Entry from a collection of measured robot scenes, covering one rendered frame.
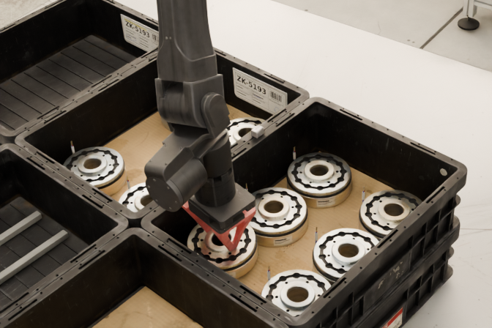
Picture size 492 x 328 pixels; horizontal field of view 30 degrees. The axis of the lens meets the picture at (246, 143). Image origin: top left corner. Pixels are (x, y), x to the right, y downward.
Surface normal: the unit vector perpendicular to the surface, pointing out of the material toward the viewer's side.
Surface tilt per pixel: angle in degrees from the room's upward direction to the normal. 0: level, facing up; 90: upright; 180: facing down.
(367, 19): 0
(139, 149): 0
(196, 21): 71
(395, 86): 0
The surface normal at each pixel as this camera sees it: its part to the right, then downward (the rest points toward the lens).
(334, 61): -0.05, -0.78
